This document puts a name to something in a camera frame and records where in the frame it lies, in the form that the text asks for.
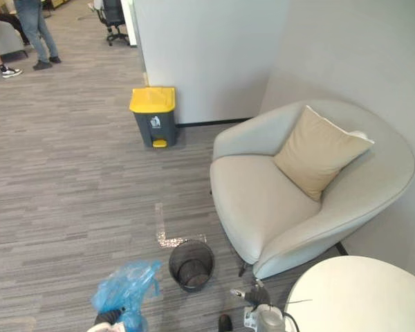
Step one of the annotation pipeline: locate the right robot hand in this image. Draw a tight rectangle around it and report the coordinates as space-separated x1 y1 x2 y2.
230 279 272 309

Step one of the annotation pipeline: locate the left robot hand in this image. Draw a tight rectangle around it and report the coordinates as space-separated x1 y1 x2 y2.
93 306 127 326

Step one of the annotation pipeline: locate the blue plastic rubbish bag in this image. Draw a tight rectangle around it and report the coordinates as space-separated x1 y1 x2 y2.
91 259 163 332

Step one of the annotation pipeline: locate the small black mesh bin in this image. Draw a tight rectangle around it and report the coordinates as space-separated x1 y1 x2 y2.
168 240 215 293

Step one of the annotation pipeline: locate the grey trash can yellow lid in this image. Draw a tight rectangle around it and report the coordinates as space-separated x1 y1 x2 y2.
129 86 178 149

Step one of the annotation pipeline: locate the dark robot foot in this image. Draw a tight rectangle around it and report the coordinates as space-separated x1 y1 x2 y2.
218 313 234 332

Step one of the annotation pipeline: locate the light grey armchair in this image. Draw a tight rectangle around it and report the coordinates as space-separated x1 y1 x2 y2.
209 99 415 280

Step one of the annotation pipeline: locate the beige cushion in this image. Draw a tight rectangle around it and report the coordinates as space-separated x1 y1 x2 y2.
273 104 375 203

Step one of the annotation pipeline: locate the standing person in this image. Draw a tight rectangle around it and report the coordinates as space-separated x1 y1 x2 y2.
13 0 62 72

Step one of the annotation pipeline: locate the black office chair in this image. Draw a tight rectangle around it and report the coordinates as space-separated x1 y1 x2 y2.
95 0 131 47

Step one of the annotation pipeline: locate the grey sofa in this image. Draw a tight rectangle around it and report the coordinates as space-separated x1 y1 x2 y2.
0 18 29 60

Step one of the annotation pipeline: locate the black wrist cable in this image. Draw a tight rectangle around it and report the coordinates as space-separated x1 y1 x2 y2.
282 311 300 332

